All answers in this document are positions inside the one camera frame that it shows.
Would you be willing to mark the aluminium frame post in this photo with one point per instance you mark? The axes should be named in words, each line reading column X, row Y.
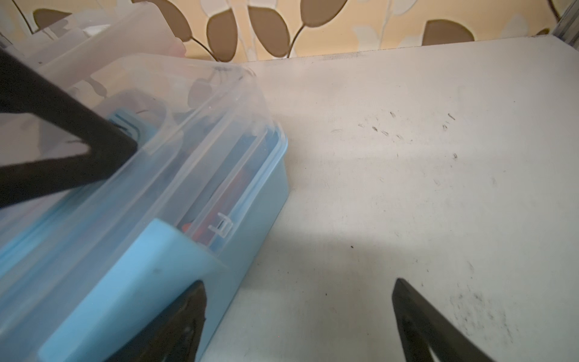
column 567, row 27

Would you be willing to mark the pink toolbox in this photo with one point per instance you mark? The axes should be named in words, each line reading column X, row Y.
column 75, row 47

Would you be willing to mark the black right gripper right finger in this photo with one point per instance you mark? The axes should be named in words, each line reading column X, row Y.
column 425, row 333

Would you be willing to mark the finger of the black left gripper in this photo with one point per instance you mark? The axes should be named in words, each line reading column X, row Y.
column 25, row 91

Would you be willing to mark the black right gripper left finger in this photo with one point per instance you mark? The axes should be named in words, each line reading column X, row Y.
column 174, row 335

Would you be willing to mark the light blue toolbox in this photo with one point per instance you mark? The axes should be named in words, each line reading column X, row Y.
column 84, row 270

